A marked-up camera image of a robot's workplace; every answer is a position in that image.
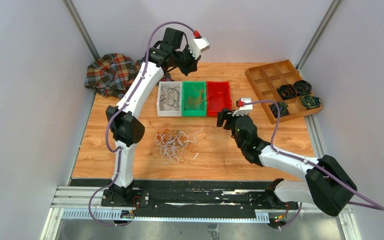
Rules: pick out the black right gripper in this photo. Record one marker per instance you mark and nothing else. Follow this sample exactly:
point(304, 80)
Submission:
point(225, 115)

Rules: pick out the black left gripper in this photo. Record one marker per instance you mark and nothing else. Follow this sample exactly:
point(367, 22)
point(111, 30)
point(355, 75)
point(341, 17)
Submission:
point(193, 65)

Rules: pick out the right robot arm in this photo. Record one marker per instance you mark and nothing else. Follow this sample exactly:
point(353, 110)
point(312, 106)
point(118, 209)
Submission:
point(323, 181)

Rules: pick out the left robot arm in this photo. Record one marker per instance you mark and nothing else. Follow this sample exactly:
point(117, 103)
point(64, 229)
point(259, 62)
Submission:
point(123, 119)

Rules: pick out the red plastic bin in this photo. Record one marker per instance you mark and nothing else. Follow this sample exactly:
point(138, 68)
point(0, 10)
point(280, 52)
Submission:
point(218, 97)

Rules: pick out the green plastic bin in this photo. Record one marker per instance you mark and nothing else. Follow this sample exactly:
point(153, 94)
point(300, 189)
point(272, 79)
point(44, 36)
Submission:
point(194, 99)

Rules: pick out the white plastic bin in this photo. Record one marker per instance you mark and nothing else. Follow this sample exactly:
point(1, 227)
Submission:
point(169, 99)

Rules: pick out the rolled dark sock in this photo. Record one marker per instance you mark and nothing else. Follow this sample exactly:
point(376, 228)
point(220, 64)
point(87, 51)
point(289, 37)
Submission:
point(287, 92)
point(310, 101)
point(302, 87)
point(282, 106)

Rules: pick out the wooden compartment tray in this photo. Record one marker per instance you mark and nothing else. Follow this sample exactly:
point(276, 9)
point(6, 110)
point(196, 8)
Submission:
point(281, 82)

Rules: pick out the plaid cloth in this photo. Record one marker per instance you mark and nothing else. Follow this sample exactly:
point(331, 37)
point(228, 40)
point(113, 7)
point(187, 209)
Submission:
point(112, 75)

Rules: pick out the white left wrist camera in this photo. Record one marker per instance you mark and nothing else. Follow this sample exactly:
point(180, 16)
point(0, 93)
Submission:
point(198, 46)

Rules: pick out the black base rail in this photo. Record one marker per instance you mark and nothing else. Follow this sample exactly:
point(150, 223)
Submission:
point(196, 199)

